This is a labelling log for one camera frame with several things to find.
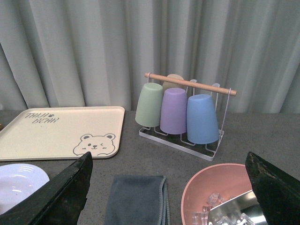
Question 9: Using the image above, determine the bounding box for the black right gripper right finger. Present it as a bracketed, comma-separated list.
[245, 151, 300, 225]

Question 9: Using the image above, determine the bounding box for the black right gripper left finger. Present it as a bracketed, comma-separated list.
[0, 152, 93, 225]

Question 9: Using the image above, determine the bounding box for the pink bowl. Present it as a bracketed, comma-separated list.
[181, 163, 252, 225]

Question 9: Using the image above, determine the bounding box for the beige cup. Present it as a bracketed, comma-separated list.
[162, 74, 184, 90]

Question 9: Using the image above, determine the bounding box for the grey folded cloth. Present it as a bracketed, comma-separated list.
[104, 175, 171, 225]

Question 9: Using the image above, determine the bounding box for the green cup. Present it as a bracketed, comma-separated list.
[135, 82, 163, 128]

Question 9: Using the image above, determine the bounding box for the white ribbed plate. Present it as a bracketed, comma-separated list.
[0, 164, 49, 214]

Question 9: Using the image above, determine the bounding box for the grey curtain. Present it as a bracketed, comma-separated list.
[0, 0, 300, 113]

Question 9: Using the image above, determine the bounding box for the metal scoop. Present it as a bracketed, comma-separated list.
[208, 190, 268, 225]

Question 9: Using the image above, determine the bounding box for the purple cup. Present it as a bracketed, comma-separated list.
[160, 88, 188, 135]

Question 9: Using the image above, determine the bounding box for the blue cup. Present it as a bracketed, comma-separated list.
[187, 94, 219, 144]

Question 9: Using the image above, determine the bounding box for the cream bear tray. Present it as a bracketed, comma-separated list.
[0, 106, 125, 161]

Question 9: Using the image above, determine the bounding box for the clear ice cube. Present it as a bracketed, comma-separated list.
[234, 213, 255, 225]
[192, 211, 209, 225]
[207, 193, 226, 206]

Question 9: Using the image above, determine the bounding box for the white wire cup rack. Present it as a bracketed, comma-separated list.
[139, 73, 237, 161]

